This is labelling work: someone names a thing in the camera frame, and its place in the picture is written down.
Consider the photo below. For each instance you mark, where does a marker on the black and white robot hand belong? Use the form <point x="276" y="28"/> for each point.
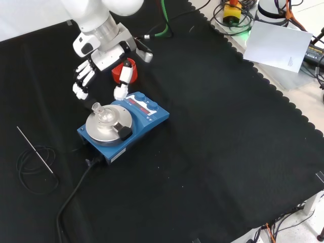
<point x="106" y="57"/>

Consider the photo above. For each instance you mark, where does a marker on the heater with blue base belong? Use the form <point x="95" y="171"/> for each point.
<point x="141" y="121"/>

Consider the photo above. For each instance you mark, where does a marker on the red ribbed plastic cup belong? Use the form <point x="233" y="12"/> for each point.
<point x="117" y="74"/>

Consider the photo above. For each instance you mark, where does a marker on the grey tape piece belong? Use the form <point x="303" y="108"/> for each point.
<point x="69" y="23"/>

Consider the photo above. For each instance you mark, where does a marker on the clear round-bottom flask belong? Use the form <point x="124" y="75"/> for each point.
<point x="105" y="116"/>

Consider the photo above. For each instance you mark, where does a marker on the thin steel probe rod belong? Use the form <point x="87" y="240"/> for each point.
<point x="35" y="150"/>

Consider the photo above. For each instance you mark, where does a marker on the black bench cloth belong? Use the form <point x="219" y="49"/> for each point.
<point x="202" y="126"/>

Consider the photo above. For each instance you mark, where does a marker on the yellow stop button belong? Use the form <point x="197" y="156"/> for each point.
<point x="231" y="11"/>

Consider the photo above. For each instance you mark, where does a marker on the pale board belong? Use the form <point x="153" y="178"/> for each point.
<point x="276" y="45"/>

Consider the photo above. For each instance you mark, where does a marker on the black power adapter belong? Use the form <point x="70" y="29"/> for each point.
<point x="315" y="53"/>

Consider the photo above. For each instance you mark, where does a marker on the white table leg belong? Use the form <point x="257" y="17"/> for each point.
<point x="311" y="203"/>

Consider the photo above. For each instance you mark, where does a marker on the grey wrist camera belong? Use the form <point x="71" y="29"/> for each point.
<point x="145" y="53"/>

